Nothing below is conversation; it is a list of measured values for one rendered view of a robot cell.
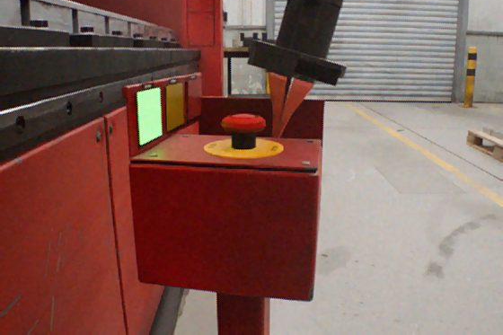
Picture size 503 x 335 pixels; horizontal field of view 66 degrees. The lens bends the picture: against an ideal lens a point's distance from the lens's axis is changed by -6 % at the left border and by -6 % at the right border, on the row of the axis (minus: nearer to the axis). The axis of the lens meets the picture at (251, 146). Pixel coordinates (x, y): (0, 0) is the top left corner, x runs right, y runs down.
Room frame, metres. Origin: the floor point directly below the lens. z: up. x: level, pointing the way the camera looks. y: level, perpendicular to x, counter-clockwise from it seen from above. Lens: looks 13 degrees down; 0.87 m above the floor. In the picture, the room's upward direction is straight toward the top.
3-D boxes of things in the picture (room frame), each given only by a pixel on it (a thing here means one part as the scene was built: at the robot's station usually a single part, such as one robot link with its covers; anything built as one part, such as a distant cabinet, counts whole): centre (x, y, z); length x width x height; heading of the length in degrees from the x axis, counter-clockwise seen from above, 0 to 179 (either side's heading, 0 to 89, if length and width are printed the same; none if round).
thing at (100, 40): (0.92, 0.33, 0.89); 0.30 x 0.05 x 0.03; 1
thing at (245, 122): (0.36, 0.01, 0.79); 0.04 x 0.04 x 0.04
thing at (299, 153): (0.41, 0.01, 0.75); 0.20 x 0.16 x 0.18; 169
